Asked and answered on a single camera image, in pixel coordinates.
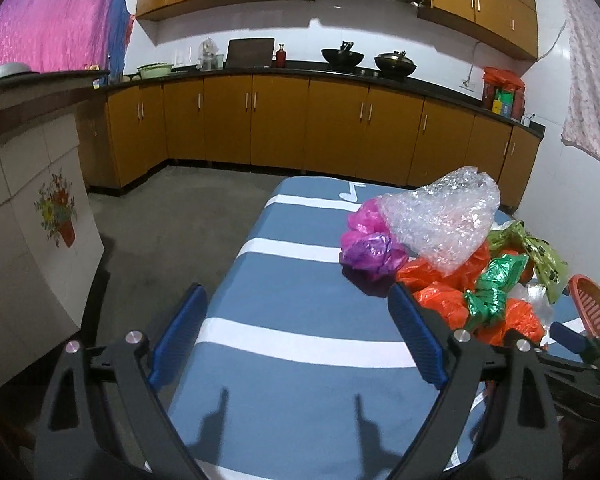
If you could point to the green basin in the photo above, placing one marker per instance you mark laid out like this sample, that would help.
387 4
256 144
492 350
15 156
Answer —
154 71

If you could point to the dark cutting board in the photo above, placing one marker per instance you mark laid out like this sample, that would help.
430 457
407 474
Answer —
250 54

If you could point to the metal bowl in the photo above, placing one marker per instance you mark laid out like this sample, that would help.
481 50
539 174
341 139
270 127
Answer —
2 74

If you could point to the yellow-green paw print bag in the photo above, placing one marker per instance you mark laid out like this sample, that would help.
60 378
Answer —
545 260

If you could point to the blue white striped tablecloth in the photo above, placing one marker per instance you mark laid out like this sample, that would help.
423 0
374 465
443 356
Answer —
305 285

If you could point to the orange bag of groceries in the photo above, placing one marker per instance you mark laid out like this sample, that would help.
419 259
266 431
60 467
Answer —
502 90

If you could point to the green foil wrapper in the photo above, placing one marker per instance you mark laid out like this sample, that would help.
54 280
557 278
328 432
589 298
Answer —
490 290

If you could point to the floral hanging cloth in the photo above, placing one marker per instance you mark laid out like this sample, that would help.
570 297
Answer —
592 85

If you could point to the red bottle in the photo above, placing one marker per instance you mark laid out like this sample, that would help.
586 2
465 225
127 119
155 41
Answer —
280 57

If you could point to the black wok with lid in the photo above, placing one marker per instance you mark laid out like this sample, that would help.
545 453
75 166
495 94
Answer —
395 64

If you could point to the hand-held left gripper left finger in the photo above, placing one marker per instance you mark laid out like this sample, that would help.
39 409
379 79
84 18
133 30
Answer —
180 330

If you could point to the orange plastic basket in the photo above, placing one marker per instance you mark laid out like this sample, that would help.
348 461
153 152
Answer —
595 305

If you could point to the wooden lower kitchen cabinets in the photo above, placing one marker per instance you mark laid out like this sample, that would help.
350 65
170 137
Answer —
280 120

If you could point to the pink plastic bag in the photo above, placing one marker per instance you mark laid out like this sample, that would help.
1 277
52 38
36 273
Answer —
367 255

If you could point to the wall socket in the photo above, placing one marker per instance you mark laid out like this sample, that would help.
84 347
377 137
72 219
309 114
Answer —
466 83

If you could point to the white mug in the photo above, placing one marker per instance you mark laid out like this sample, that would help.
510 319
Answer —
528 120

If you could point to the clear bubble wrap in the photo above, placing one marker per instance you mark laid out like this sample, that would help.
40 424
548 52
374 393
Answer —
445 220

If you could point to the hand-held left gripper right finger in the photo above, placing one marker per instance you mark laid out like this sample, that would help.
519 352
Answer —
420 335

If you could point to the pink and blue curtain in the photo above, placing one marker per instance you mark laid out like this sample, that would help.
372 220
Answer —
55 15

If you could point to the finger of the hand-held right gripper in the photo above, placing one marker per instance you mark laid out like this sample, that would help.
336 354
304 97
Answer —
567 336

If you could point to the glass jar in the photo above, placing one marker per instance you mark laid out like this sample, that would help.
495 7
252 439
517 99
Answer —
210 57

